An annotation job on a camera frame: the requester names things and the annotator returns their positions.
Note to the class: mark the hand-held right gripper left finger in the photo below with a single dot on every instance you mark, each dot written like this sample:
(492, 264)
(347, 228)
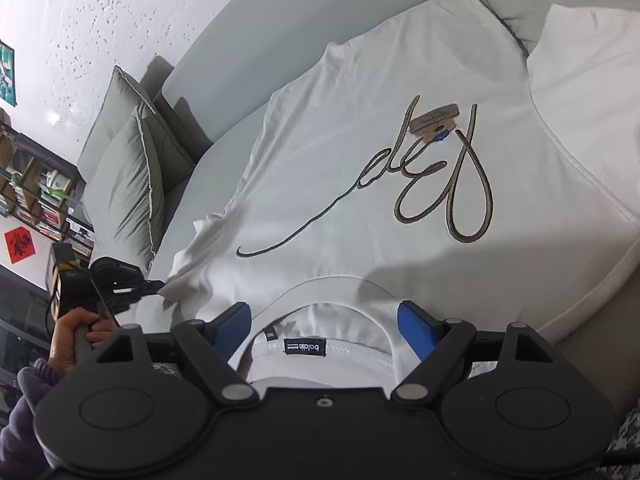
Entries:
(235, 323)

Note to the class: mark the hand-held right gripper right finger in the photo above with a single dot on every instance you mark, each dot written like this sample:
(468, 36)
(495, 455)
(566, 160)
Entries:
(415, 328)

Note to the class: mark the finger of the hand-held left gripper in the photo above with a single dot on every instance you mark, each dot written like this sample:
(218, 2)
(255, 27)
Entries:
(125, 301)
(145, 286)

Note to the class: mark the white t-shirt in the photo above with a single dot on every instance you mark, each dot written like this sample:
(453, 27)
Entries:
(350, 160)

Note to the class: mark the person's left forearm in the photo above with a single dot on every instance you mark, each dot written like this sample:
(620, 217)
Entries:
(20, 410)

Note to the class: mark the person's left hand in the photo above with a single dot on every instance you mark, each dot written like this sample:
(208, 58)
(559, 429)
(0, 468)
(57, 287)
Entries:
(62, 340)

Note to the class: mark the dark glass door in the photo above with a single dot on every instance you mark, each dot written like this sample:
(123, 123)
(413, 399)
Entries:
(20, 320)

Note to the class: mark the wooden bookshelf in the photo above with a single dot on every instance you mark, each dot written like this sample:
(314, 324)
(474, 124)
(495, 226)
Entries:
(40, 195)

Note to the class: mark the grey pillow with piping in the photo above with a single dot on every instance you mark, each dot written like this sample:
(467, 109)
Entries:
(125, 185)

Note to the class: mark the large grey pillow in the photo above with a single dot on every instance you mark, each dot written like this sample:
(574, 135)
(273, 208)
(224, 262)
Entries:
(165, 145)

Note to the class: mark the grey sofa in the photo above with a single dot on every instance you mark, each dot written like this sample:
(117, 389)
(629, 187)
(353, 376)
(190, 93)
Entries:
(225, 85)

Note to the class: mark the houndstooth patterned rug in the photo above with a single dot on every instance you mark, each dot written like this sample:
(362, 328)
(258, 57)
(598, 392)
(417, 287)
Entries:
(631, 445)

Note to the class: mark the red paper wall decoration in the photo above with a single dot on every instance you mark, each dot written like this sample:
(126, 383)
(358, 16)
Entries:
(20, 246)

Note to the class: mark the teal wall picture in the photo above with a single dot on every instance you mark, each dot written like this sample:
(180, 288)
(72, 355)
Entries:
(7, 72)

